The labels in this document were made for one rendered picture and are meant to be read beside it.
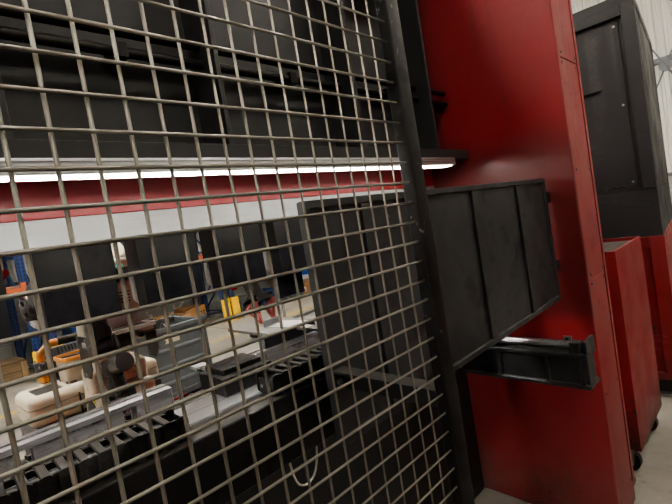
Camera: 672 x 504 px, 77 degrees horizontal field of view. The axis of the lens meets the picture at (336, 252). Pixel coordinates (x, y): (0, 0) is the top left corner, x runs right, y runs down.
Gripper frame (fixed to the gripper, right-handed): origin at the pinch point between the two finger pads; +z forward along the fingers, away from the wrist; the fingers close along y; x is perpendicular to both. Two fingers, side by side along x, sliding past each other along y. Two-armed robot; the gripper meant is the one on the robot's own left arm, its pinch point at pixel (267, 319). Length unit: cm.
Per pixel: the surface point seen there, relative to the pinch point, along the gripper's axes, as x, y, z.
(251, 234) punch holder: -33.5, -15.1, -14.9
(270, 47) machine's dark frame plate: -65, -2, -59
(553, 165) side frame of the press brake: -82, 83, 2
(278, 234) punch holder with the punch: -33.0, -5.7, -14.0
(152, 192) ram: -40, -41, -26
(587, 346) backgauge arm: -70, 41, 56
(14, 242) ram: -36, -69, -19
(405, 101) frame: -103, -37, 11
